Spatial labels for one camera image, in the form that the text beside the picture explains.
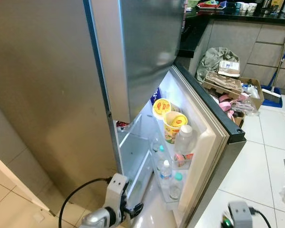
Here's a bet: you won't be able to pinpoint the silver fridge cabinet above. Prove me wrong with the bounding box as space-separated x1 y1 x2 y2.
0 0 155 224

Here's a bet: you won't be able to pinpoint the small red sauce bottle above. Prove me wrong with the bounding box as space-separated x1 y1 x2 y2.
174 152 195 168

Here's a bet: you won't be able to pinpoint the clear white-capped bottle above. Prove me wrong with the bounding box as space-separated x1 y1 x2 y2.
174 124 195 157

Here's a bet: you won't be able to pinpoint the steel bowl of red berries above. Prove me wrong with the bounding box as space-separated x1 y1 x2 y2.
116 120 132 132

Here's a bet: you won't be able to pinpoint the green yellow noodle cup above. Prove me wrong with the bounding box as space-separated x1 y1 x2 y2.
152 98 172 120

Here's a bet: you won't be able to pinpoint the purple chocolate bar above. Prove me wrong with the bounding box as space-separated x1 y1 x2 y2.
151 88 162 106

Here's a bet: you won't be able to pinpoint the tall brown cardboard box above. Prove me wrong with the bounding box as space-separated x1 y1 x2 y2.
207 93 246 130

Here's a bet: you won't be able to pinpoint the pink ribbon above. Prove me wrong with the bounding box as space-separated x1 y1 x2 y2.
218 94 246 117

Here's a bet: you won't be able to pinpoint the brown moulded pulp tray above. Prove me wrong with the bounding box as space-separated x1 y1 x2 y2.
200 71 243 100

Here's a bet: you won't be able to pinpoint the silver freezer door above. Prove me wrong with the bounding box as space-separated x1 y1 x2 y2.
83 0 186 125

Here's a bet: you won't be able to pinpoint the open cardboard box of clutter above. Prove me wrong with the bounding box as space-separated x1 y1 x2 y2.
237 77 266 111

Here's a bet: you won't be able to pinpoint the grey-green crumpled bag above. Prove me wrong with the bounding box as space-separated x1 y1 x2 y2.
196 47 240 84

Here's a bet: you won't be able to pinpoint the labelled cardboard parcel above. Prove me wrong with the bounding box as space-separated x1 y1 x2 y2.
217 59 241 78

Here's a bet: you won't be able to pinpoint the black kitchen countertop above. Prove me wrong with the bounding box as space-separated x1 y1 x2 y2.
178 6 285 59

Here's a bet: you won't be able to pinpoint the beige kitchen base cabinets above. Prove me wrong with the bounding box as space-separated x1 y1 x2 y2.
189 18 285 92

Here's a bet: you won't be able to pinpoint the red tray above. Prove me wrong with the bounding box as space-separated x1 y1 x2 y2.
197 0 228 10

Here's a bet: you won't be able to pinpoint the yellow black box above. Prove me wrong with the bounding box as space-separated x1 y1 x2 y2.
270 0 284 13

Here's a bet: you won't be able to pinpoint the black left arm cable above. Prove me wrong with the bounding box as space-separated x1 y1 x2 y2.
58 177 113 228

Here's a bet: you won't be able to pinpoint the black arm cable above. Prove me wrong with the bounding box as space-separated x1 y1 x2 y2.
247 207 273 228
58 177 113 228

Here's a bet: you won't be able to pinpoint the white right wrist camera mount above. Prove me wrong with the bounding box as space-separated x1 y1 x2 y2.
228 201 250 228

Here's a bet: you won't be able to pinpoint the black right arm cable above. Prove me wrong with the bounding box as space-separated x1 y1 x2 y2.
247 207 273 228

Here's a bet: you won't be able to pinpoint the wooden-handled broom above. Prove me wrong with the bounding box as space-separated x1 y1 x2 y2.
264 27 285 95

